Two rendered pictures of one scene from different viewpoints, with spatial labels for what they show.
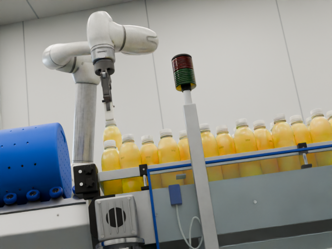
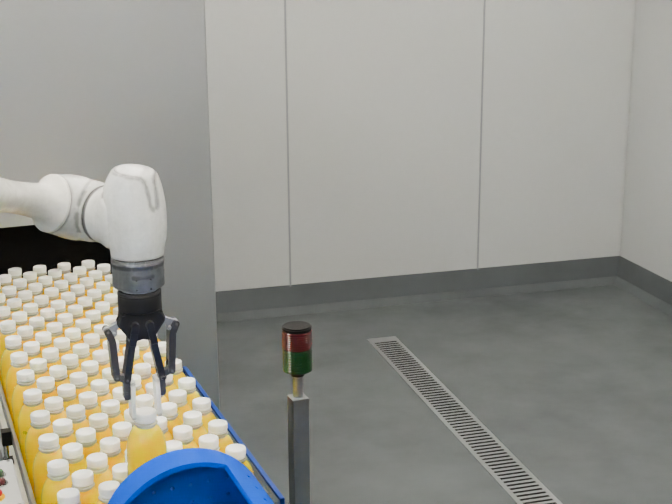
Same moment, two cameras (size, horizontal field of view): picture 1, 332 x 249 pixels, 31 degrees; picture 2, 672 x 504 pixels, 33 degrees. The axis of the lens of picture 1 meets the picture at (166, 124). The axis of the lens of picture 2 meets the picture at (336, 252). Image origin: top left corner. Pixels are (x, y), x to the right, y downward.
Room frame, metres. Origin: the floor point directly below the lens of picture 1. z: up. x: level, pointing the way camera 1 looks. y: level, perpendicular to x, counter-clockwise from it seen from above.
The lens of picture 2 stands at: (2.33, 2.06, 2.03)
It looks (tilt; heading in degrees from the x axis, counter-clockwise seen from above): 15 degrees down; 250
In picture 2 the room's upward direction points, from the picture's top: straight up
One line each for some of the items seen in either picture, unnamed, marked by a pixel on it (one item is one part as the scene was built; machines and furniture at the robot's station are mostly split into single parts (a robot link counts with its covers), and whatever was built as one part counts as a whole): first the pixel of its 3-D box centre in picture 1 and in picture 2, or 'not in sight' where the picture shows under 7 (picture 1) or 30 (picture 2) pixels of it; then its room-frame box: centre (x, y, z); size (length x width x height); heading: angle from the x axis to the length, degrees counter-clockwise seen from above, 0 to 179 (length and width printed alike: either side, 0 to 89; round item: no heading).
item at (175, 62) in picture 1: (183, 66); (296, 338); (1.65, -0.08, 1.23); 0.06 x 0.06 x 0.04
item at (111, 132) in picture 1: (113, 148); (147, 466); (2.02, 0.20, 1.12); 0.07 x 0.07 x 0.19
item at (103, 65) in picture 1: (104, 74); (140, 313); (2.02, 0.20, 1.42); 0.08 x 0.07 x 0.09; 1
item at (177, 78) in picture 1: (185, 80); (297, 358); (1.65, -0.08, 1.18); 0.06 x 0.06 x 0.05
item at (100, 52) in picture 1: (103, 57); (138, 272); (2.02, 0.20, 1.49); 0.09 x 0.09 x 0.06
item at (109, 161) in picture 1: (112, 173); not in sight; (1.88, 0.19, 0.99); 0.07 x 0.07 x 0.19
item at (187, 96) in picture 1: (185, 81); (297, 361); (1.65, -0.08, 1.18); 0.06 x 0.06 x 0.16
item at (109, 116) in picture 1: (108, 111); (157, 395); (2.00, 0.20, 1.26); 0.03 x 0.01 x 0.07; 91
